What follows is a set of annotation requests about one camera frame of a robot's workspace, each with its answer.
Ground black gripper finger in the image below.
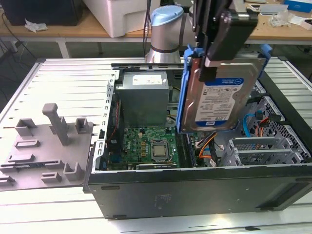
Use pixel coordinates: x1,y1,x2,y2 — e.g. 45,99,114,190
194,0,215,59
198,9,259,81

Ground hard disk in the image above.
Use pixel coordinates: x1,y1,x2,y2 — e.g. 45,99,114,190
175,43,273,134

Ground blue SATA wire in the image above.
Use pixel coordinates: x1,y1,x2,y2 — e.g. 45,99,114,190
243,111,265,138

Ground orange disk power wire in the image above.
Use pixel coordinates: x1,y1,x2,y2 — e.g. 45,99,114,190
258,117,271,137

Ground metal disk bay cage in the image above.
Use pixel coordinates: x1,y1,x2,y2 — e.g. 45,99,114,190
219,96,312,168

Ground grey flat box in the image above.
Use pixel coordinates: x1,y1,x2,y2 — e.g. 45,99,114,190
258,3,289,14

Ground clear plastic bag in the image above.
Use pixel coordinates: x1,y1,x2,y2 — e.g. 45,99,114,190
269,11,296,26

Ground blue cardboard box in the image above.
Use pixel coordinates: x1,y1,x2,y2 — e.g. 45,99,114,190
284,0,312,12

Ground white plastic printer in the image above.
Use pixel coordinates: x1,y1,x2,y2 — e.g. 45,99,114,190
82,0,161,39

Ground grey Dell power supply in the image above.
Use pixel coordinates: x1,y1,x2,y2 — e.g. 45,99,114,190
115,70,170,127

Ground dark blue RAM stick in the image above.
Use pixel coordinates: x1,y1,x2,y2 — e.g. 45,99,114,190
185,133,197,168
14,163,46,169

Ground silver CPU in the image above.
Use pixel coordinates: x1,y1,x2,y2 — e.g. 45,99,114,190
151,145,168,158

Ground green Dell motherboard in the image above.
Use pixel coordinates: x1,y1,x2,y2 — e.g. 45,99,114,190
107,125,203,169

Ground CPU socket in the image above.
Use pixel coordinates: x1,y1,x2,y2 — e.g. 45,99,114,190
148,140,172,163

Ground black case fan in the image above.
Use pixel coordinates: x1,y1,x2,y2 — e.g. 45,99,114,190
108,99,122,153

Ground black Nvidia graphics card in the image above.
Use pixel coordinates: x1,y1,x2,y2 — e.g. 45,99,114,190
135,162,180,171

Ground crumpled white paper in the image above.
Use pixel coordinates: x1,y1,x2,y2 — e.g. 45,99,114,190
24,19,48,32

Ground black computer box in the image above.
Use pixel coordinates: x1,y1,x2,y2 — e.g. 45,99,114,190
0,0,83,26

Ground black open PC case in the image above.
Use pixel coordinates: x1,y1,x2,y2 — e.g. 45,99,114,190
82,62,312,220

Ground grey parts rack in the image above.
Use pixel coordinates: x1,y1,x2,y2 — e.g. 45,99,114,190
0,103,95,193

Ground wooden desk white frame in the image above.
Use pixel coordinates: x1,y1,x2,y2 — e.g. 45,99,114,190
243,0,312,46
0,9,153,59

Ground black arm base cable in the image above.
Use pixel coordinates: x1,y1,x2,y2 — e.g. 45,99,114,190
143,0,153,49

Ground orange yellow power wires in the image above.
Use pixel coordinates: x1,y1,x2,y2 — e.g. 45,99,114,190
195,131,217,160

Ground black cable bundle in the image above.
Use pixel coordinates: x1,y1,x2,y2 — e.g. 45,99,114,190
208,133,221,168

